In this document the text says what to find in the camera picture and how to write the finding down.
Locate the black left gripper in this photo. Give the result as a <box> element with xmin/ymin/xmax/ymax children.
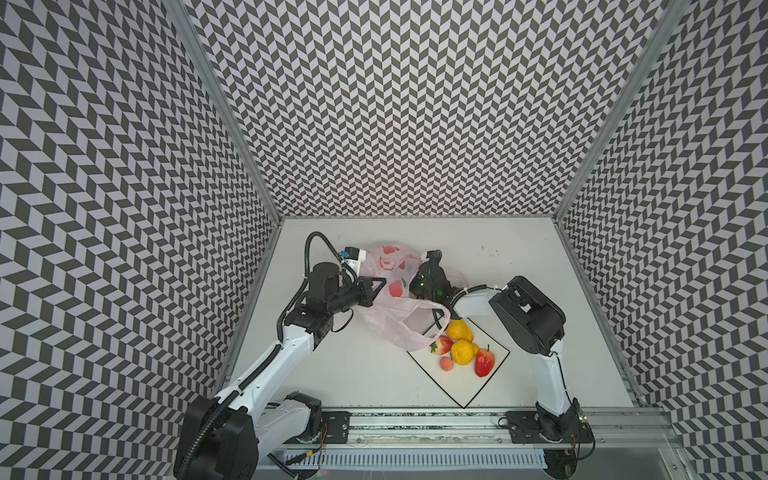
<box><xmin>328</xmin><ymin>275</ymin><xmax>388</xmax><ymax>315</ymax></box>

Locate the pink translucent plastic bag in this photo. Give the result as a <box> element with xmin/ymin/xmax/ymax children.
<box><xmin>356</xmin><ymin>244</ymin><xmax>466</xmax><ymax>351</ymax></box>

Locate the yellow fake lemon with stem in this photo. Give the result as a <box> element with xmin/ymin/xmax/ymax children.
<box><xmin>444</xmin><ymin>319</ymin><xmax>474</xmax><ymax>343</ymax></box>

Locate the red fake strawberry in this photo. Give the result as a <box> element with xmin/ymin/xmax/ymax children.
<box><xmin>429</xmin><ymin>335</ymin><xmax>454</xmax><ymax>356</ymax></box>

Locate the yellow fake citrus fruit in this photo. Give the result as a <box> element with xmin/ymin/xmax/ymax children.
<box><xmin>451</xmin><ymin>339</ymin><xmax>479</xmax><ymax>366</ymax></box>

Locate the small pink fake peach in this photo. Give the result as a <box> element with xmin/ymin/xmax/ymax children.
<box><xmin>439</xmin><ymin>356</ymin><xmax>454</xmax><ymax>371</ymax></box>

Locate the red yellow fake pear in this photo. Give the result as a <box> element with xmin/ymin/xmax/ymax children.
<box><xmin>474</xmin><ymin>345</ymin><xmax>496</xmax><ymax>378</ymax></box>

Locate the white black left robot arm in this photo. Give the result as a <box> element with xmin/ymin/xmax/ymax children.
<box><xmin>172</xmin><ymin>231</ymin><xmax>387</xmax><ymax>479</ymax></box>

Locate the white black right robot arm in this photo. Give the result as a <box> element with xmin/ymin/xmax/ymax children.
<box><xmin>409</xmin><ymin>260</ymin><xmax>594</xmax><ymax>448</ymax></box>

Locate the white square mat black border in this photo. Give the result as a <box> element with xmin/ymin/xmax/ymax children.
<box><xmin>408</xmin><ymin>319</ymin><xmax>509</xmax><ymax>408</ymax></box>

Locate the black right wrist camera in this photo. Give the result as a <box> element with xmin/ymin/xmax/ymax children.
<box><xmin>425</xmin><ymin>249</ymin><xmax>443</xmax><ymax>265</ymax></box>

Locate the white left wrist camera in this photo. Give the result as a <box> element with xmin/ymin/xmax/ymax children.
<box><xmin>340</xmin><ymin>247</ymin><xmax>367</xmax><ymax>278</ymax></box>

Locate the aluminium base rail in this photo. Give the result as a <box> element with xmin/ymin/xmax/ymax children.
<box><xmin>257</xmin><ymin>406</ymin><xmax>685</xmax><ymax>451</ymax></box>

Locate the aluminium corner post left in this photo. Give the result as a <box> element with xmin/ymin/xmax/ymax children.
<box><xmin>163</xmin><ymin>0</ymin><xmax>282</xmax><ymax>224</ymax></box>

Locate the aluminium corner post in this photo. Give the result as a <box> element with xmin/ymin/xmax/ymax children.
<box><xmin>163</xmin><ymin>0</ymin><xmax>282</xmax><ymax>224</ymax></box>
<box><xmin>553</xmin><ymin>0</ymin><xmax>690</xmax><ymax>225</ymax></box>

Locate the aluminium corner post right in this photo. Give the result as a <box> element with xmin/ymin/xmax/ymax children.
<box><xmin>553</xmin><ymin>0</ymin><xmax>690</xmax><ymax>225</ymax></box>

